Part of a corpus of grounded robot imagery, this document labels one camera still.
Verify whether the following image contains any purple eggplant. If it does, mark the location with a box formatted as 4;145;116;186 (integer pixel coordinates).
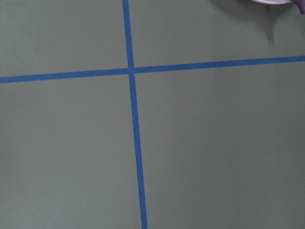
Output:
292;0;305;15

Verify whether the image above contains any pink plate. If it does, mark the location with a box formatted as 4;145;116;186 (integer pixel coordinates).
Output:
252;0;292;5

